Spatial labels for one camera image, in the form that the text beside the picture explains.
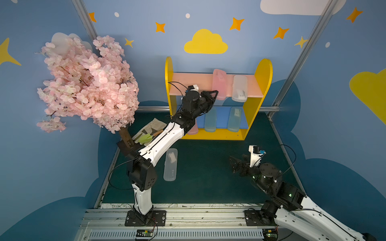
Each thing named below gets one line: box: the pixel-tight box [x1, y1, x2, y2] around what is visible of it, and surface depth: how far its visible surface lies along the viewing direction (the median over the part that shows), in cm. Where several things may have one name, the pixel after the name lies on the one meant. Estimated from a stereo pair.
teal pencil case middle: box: [204, 106, 217, 133], surface depth 98 cm
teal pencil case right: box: [227, 106, 242, 133], surface depth 101 cm
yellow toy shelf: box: [165, 56, 273, 141], surface depth 83 cm
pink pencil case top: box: [212, 68, 227, 101], surface depth 80 cm
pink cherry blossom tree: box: [34, 35, 140, 134], surface depth 59 cm
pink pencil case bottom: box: [186, 117, 199, 136], surface depth 95 cm
